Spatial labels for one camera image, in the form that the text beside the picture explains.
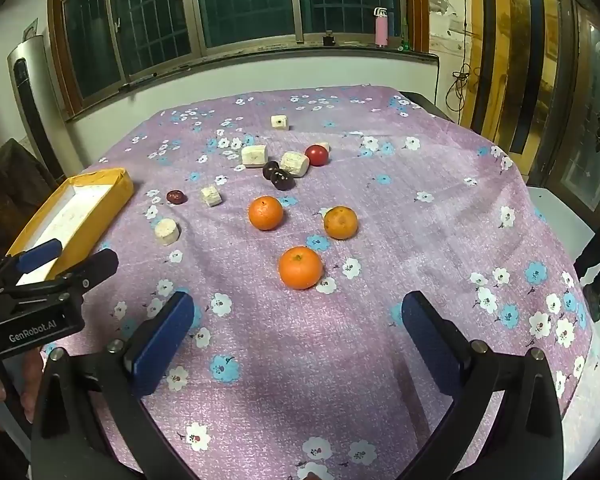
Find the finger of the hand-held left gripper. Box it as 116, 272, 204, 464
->
2, 248, 120, 307
0, 239, 64, 287

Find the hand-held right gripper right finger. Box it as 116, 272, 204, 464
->
401, 291, 566, 480

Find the pink water bottle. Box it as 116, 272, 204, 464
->
373, 7, 390, 48

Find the orange mandarin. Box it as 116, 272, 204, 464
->
323, 205, 359, 240
248, 195, 285, 231
278, 246, 324, 290

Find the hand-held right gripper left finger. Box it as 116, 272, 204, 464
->
30, 291, 196, 480

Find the dark wooden chair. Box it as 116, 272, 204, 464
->
0, 138, 58, 271

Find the hanging black cable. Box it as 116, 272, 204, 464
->
450, 0, 473, 126

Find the yellow cardboard box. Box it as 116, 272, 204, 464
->
5, 167, 134, 286

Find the purple floral tablecloth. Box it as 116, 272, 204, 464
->
10, 87, 596, 480

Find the golden framed door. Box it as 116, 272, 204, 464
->
467, 0, 600, 226

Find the round white food chunk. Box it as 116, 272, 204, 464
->
154, 218, 180, 246

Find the grey standing air conditioner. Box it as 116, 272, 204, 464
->
6, 35, 66, 181

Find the wooden framed window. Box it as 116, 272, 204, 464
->
47, 0, 431, 116

